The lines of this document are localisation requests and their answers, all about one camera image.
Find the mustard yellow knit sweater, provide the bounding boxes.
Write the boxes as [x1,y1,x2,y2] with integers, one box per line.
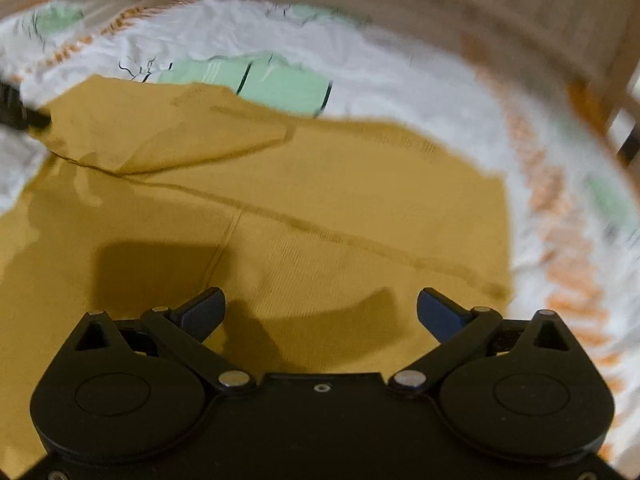
[1,76,512,476]

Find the orange bed sheet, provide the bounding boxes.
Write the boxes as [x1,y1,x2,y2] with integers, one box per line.
[566,80,611,138]

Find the white patterned duvet cover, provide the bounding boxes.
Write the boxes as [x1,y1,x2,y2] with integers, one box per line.
[1,0,639,478]

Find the light wooden bed frame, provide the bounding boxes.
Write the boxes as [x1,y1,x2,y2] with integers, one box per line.
[0,0,640,172]

